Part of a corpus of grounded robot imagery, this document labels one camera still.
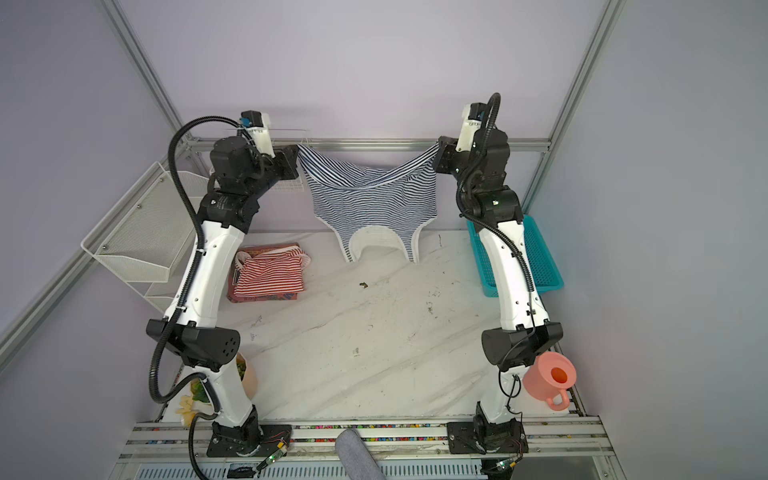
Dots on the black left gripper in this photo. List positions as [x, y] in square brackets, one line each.
[288, 161]

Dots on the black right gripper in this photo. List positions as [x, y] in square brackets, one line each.
[442, 152]

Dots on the navy white striped tank top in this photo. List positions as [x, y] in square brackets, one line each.
[349, 198]

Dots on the red white striped tank top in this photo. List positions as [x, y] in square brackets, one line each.
[270, 273]

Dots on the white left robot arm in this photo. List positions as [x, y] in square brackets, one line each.
[190, 344]

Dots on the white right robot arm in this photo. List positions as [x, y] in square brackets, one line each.
[525, 331]

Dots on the folded red graphic tank top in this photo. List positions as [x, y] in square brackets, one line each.
[237, 294]

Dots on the teal plastic basket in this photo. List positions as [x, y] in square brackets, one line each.
[545, 273]

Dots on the green potted plant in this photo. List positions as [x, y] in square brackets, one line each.
[247, 376]

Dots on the pink watering can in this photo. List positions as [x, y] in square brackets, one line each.
[549, 379]

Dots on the yellow toy on floor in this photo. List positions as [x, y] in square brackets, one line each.
[187, 410]

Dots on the grey foam microphone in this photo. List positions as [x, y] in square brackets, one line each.
[356, 459]

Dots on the white mesh wall shelf upper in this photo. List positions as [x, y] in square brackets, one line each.
[146, 234]

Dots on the white mesh wall shelf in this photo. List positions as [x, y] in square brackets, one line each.
[161, 295]
[146, 234]

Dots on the white mesh wall shelf lower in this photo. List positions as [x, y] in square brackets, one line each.
[161, 295]

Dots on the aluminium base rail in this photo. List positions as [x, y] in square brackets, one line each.
[570, 447]

